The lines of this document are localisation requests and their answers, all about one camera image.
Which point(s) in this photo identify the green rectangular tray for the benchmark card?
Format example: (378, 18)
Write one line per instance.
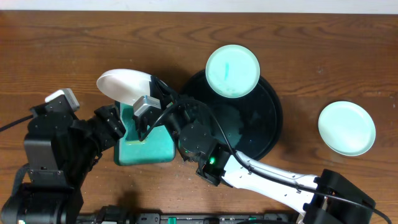
(157, 147)

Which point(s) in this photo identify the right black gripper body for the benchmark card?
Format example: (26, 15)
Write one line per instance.
(178, 123)

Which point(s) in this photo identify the mint plate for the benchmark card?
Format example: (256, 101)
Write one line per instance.
(232, 71)
(347, 128)

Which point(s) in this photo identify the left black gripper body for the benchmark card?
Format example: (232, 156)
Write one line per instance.
(111, 121)

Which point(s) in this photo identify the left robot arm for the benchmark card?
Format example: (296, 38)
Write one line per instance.
(61, 150)

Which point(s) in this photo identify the white plate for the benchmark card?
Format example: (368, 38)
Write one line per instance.
(124, 85)

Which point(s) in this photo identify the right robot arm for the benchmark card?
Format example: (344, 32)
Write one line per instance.
(328, 198)

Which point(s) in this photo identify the black round tray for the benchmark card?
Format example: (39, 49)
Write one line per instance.
(252, 123)

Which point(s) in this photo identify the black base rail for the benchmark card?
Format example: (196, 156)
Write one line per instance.
(116, 215)

